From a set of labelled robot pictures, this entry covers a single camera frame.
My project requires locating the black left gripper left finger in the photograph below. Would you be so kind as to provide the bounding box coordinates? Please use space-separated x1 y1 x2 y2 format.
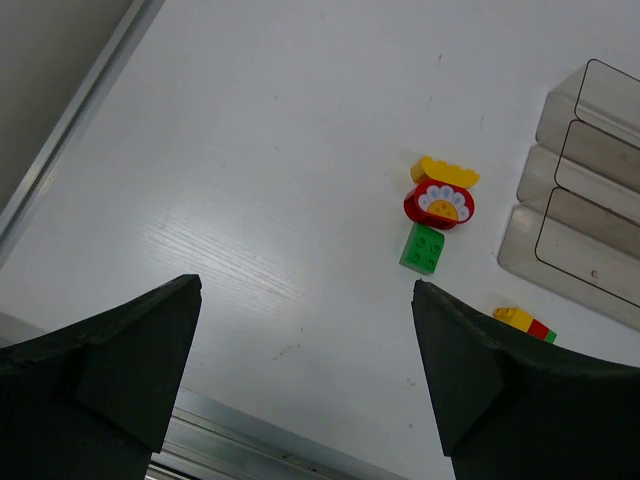
1 274 202 479

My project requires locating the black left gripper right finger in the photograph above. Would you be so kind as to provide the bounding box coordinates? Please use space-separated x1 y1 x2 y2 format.
412 280 639 479

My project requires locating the green long lego brick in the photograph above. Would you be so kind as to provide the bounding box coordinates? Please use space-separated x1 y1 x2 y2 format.
545 330 557 344

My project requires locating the red long lego brick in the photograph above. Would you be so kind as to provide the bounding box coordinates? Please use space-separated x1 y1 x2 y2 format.
527 319 550 340

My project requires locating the yellow long lego brick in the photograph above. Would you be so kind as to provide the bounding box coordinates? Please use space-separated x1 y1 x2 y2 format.
492 307 534 332

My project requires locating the green square lego brick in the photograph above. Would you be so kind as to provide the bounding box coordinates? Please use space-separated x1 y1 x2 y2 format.
399 223 445 275

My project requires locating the clear near container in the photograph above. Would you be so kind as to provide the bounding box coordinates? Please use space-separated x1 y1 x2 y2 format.
498 187 639 330

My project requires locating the clear container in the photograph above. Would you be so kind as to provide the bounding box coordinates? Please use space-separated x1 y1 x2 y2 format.
535 58 639 146
498 187 639 330
517 120 639 223

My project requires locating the red flower lego brick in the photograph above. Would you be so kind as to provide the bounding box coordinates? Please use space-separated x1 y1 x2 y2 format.
403 179 475 231

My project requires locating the yellow arch lego brick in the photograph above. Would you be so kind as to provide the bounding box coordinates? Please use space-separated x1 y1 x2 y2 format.
410 156 480 189

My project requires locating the clear middle container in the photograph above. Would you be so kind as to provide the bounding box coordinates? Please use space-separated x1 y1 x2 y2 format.
517 120 639 223

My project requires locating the clear far container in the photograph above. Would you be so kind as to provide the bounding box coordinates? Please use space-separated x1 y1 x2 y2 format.
535 58 639 146

